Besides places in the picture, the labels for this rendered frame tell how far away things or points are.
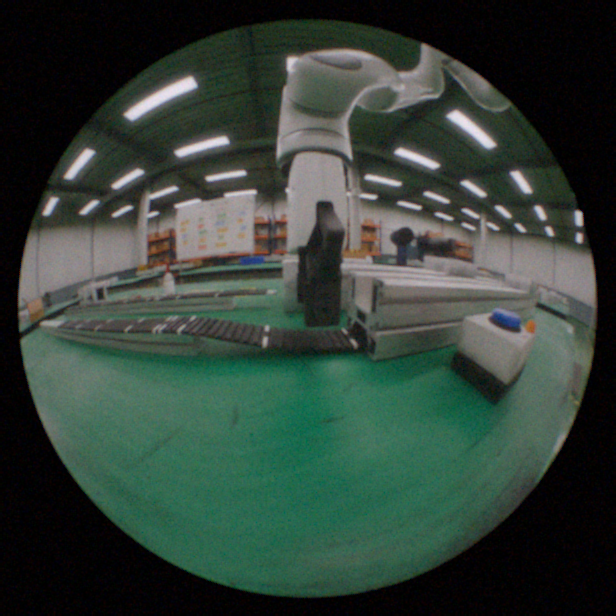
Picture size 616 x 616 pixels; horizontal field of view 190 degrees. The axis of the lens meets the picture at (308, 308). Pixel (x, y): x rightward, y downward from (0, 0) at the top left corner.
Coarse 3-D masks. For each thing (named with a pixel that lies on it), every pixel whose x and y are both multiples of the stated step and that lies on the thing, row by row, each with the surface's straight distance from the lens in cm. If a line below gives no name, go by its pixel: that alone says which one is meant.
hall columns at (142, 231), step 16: (352, 160) 723; (352, 176) 690; (144, 192) 903; (144, 208) 852; (352, 208) 633; (144, 224) 841; (352, 224) 622; (144, 240) 833; (352, 240) 616; (144, 256) 826
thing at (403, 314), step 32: (352, 288) 26; (384, 288) 18; (416, 288) 20; (448, 288) 24; (480, 288) 32; (512, 288) 71; (352, 320) 26; (384, 320) 19; (416, 320) 21; (448, 320) 28; (384, 352) 21; (416, 352) 24
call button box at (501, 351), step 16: (464, 320) 21; (480, 320) 21; (464, 336) 21; (480, 336) 20; (496, 336) 19; (512, 336) 20; (528, 336) 22; (464, 352) 21; (480, 352) 20; (496, 352) 19; (512, 352) 19; (528, 352) 24; (464, 368) 22; (480, 368) 21; (496, 368) 20; (512, 368) 19; (480, 384) 21; (496, 384) 20; (512, 384) 23; (496, 400) 20
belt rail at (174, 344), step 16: (64, 336) 62; (80, 336) 48; (96, 336) 41; (112, 336) 34; (128, 336) 30; (144, 336) 27; (160, 336) 25; (176, 336) 24; (192, 336) 23; (160, 352) 27; (176, 352) 25; (192, 352) 24
